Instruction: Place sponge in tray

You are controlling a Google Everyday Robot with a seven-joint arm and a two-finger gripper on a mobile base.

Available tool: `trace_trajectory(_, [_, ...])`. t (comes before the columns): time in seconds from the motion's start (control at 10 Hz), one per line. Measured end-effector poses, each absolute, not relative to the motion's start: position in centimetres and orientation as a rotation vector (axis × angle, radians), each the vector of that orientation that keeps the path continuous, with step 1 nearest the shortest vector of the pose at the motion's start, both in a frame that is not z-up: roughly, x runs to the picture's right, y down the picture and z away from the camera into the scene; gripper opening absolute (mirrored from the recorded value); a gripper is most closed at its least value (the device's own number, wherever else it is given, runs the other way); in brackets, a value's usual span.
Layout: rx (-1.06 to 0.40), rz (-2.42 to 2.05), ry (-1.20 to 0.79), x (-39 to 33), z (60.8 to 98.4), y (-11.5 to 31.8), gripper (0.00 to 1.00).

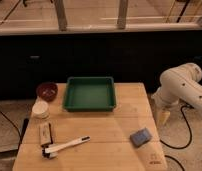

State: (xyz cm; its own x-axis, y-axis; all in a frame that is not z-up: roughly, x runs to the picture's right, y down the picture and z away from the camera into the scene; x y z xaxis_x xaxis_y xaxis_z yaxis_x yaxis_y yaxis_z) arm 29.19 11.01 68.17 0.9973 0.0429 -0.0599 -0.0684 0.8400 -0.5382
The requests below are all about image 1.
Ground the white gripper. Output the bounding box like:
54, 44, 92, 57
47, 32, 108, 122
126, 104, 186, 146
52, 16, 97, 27
151, 87, 179, 126

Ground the blue sponge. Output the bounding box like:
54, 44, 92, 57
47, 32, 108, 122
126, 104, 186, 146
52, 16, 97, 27
130, 128, 152, 148

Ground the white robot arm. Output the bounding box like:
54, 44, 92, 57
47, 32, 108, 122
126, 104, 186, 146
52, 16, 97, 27
152, 63, 202, 126

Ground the green plastic tray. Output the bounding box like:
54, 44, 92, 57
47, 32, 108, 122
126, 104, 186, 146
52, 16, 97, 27
63, 77, 116, 112

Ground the dark red bowl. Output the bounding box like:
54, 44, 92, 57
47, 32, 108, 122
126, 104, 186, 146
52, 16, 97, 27
36, 82, 58, 102

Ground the wooden block with black side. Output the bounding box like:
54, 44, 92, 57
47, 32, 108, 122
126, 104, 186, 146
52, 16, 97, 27
39, 122, 53, 147

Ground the white dish brush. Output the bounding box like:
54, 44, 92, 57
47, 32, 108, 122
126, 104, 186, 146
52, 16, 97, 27
42, 136, 90, 158

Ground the white round jar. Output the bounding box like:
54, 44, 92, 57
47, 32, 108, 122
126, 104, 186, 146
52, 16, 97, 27
32, 101, 49, 119

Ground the black cable on right floor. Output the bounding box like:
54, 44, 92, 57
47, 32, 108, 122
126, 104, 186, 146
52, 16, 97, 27
159, 103, 194, 171

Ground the black cable on floor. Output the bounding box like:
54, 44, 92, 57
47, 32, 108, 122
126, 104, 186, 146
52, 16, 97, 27
0, 105, 22, 148
159, 103, 194, 171

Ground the black cable on left floor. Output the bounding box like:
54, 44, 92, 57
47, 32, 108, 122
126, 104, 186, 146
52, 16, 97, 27
0, 105, 22, 148

